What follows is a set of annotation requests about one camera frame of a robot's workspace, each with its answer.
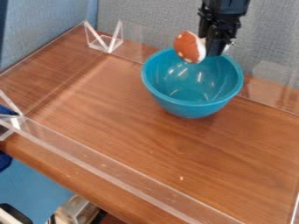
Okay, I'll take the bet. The brown plush toy mushroom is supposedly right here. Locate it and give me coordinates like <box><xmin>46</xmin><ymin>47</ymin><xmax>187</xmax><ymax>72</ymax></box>
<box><xmin>173</xmin><ymin>31</ymin><xmax>207</xmax><ymax>64</ymax></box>

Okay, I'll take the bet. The clear acrylic front barrier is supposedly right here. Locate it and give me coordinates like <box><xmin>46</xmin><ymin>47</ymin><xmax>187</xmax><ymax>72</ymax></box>
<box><xmin>0</xmin><ymin>116</ymin><xmax>243</xmax><ymax>224</ymax></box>

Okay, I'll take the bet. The black and white device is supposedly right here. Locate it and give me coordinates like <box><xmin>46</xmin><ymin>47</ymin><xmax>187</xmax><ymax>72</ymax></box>
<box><xmin>0</xmin><ymin>203</ymin><xmax>34</xmax><ymax>224</ymax></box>

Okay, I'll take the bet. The clear acrylic barrier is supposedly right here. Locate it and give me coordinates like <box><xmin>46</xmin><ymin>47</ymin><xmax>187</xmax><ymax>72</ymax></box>
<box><xmin>0</xmin><ymin>116</ymin><xmax>243</xmax><ymax>224</ymax></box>
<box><xmin>114</xmin><ymin>24</ymin><xmax>299</xmax><ymax>115</ymax></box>

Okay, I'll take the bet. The clear acrylic back barrier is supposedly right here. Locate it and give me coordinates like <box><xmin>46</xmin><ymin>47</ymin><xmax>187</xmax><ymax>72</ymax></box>
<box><xmin>114</xmin><ymin>24</ymin><xmax>299</xmax><ymax>115</ymax></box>

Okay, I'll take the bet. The blue plastic bowl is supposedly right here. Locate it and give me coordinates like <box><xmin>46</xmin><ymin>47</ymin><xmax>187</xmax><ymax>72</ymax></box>
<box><xmin>142</xmin><ymin>48</ymin><xmax>245</xmax><ymax>118</ymax></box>

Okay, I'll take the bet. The dark blue cloth object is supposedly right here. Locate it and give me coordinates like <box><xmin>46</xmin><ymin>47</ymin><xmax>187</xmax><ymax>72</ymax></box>
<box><xmin>0</xmin><ymin>104</ymin><xmax>19</xmax><ymax>172</ymax></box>

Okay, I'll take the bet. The metal bracket under table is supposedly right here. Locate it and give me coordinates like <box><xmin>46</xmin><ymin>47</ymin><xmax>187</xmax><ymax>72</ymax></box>
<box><xmin>46</xmin><ymin>195</ymin><xmax>99</xmax><ymax>224</ymax></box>

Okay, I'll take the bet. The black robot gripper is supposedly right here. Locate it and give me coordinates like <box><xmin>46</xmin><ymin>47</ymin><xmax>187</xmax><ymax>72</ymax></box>
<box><xmin>198</xmin><ymin>0</ymin><xmax>251</xmax><ymax>56</ymax></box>

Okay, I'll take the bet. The clear acrylic corner bracket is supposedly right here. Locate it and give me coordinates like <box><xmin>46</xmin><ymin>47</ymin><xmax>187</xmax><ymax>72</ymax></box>
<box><xmin>83</xmin><ymin>21</ymin><xmax>125</xmax><ymax>53</ymax></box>

